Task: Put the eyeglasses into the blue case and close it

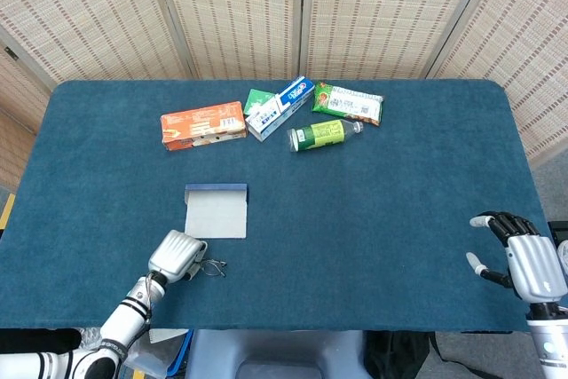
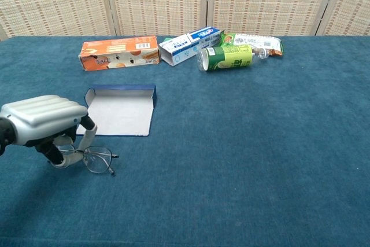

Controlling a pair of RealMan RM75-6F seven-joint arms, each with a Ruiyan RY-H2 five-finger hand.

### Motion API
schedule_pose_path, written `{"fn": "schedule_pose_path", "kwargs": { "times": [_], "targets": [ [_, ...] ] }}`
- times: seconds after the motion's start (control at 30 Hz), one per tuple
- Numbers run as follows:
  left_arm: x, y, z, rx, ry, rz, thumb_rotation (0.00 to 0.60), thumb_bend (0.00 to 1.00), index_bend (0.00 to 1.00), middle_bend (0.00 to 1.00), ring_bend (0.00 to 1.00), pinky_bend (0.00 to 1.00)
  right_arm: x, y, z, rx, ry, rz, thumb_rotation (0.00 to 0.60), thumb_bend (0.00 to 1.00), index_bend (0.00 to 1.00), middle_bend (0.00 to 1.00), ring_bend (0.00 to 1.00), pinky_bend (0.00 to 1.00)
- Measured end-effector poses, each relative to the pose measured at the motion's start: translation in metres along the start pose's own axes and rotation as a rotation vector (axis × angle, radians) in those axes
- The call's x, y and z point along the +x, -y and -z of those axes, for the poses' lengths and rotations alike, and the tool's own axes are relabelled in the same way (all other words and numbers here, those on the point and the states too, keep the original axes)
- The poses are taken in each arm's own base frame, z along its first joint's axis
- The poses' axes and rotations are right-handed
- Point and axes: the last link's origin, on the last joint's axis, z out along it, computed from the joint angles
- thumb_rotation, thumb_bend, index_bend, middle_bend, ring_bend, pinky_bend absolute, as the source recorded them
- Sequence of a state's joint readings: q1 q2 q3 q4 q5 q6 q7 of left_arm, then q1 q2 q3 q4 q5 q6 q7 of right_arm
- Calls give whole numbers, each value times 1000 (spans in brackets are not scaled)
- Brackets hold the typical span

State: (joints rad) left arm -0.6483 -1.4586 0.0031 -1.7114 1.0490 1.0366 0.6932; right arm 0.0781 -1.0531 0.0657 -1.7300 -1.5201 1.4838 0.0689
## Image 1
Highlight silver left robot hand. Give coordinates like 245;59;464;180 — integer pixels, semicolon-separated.
146;230;209;285

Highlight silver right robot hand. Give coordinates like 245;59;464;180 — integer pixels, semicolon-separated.
465;211;568;304

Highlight black-framed eyeglasses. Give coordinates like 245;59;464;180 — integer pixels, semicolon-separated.
194;254;228;279

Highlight grey case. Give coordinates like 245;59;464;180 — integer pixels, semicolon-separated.
183;182;249;241

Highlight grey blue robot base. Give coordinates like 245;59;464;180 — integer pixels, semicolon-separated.
185;329;372;379

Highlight clear plastic bag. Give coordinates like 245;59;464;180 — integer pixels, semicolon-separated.
126;329;178;379

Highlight crumpled clear plastic wrap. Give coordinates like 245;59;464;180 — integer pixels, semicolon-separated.
81;328;104;350

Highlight orange biscuit box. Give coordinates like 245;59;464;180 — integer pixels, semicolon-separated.
160;100;249;153

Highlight black bag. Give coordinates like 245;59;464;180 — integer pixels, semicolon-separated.
363;330;445;379

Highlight white blue toothpaste box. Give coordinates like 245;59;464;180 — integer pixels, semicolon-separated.
244;75;316;143

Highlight small green packet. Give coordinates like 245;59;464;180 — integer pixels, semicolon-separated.
243;88;276;116

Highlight blue table cloth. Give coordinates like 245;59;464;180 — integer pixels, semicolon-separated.
0;79;549;334

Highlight plastic bottle green label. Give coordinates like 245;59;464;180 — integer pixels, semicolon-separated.
286;119;365;154

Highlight woven bamboo screen panel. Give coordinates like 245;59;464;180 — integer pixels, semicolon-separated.
0;0;196;85
301;0;496;81
425;0;568;167
0;23;52;193
148;0;307;81

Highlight green white snack packet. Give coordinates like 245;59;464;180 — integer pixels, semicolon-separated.
311;81;385;128

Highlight blue cable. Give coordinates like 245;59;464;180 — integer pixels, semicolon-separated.
168;329;195;375

